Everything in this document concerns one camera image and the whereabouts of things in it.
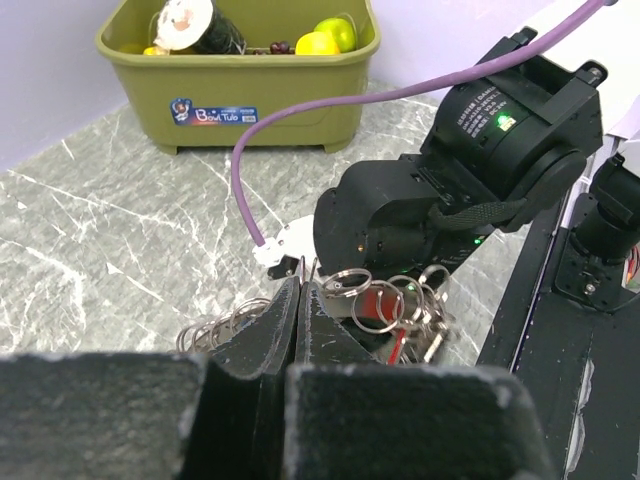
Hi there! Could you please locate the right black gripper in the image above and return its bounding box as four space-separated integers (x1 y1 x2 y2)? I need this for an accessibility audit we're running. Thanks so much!
313 154 495 278

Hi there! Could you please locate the yellow pear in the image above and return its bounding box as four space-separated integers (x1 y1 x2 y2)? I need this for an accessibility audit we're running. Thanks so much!
294 31 341 56

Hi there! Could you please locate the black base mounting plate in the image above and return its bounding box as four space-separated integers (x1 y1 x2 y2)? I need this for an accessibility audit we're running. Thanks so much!
478 206 639 479

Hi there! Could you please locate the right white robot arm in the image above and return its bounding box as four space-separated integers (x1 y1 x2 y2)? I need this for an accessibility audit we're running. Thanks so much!
313 56 609 279

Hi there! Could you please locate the red key tag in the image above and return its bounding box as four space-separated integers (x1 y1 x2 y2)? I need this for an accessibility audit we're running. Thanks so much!
357 287 407 365

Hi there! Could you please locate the large metal keyring with keys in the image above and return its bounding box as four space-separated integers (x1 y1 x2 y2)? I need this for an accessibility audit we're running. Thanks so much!
175 261 454 364

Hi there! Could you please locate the green lime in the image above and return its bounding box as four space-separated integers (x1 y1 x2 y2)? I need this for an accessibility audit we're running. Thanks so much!
314 17 358 53

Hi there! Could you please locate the dark red grapes bunch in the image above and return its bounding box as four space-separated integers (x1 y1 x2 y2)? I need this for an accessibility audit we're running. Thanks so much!
251 41 295 55

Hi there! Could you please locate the black can with white lid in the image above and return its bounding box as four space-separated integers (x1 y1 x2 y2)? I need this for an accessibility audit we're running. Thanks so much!
148 0 247 55

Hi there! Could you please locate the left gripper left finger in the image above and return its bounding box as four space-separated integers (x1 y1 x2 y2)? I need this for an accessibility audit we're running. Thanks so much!
1 278 301 479

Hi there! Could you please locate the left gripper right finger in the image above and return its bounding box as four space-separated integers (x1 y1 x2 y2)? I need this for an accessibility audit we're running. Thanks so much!
284 283 555 479

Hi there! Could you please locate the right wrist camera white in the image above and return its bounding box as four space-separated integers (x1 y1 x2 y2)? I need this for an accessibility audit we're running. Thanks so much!
252 215 317 280

